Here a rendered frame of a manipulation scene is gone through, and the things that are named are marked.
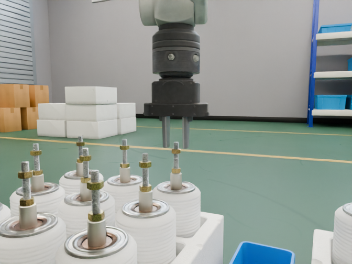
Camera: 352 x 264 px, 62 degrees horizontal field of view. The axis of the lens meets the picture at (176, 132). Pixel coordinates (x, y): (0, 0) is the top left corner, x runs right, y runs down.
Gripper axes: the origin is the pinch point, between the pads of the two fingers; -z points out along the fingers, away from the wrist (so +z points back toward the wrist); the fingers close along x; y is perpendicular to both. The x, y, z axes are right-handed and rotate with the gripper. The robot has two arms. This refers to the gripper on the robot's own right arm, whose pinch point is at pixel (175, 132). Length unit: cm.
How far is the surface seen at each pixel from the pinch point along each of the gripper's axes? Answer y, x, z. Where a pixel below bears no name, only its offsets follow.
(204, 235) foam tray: 4.4, -6.1, -18.1
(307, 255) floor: -26, -31, -36
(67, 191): -0.6, 23.9, -13.5
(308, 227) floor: -45, -36, -36
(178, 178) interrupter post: 0.8, -0.7, -8.8
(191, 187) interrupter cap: 0.0, -3.1, -10.8
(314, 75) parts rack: -399, -120, 39
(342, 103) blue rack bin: -397, -159, -1
